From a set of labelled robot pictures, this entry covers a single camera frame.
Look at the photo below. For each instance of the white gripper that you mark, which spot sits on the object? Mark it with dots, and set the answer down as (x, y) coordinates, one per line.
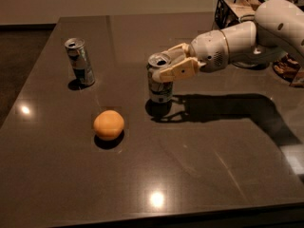
(208, 50)

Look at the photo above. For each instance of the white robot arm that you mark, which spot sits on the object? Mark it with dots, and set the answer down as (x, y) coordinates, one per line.
(277, 29)

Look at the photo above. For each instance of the orange fruit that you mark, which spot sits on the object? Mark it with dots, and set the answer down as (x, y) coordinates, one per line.
(108, 125)

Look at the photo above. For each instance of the black wire basket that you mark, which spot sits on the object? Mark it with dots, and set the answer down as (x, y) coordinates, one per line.
(232, 12)

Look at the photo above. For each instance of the tall silver energy drink can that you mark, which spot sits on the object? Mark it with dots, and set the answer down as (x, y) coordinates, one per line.
(79, 60)

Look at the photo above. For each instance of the white green 7up can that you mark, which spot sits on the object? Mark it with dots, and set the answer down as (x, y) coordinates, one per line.
(159, 91)

